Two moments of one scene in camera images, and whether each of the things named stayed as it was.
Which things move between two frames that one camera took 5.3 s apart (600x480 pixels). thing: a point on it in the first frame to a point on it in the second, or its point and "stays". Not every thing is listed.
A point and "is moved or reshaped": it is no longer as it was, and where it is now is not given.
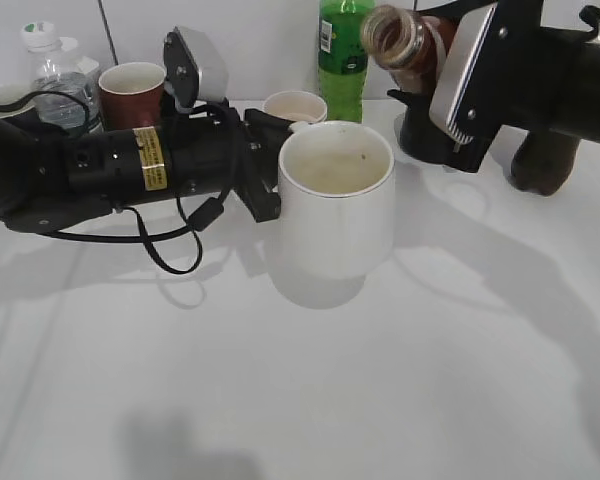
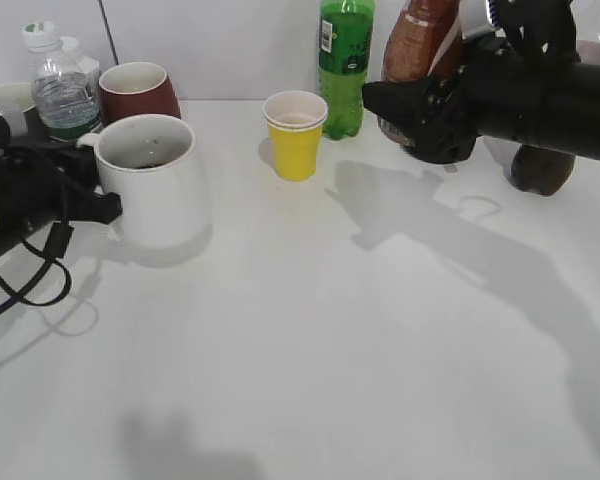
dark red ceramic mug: [131, 96] stays
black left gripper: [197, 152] to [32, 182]
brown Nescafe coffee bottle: [409, 46] is moved or reshaped
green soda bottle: [343, 61] stays
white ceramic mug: [336, 184] to [149, 161]
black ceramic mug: [422, 139] stays
